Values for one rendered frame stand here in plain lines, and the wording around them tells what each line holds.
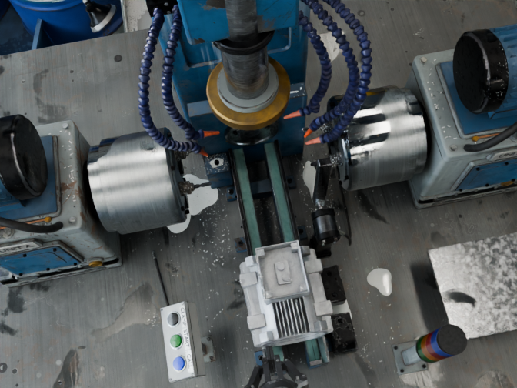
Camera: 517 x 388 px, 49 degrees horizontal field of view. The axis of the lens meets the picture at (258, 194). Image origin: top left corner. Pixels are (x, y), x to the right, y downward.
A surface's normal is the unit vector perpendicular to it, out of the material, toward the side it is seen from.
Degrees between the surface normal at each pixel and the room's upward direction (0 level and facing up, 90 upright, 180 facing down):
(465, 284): 0
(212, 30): 90
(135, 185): 28
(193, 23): 90
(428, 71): 0
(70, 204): 0
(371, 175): 69
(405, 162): 62
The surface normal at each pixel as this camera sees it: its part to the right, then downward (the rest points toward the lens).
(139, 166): -0.01, -0.20
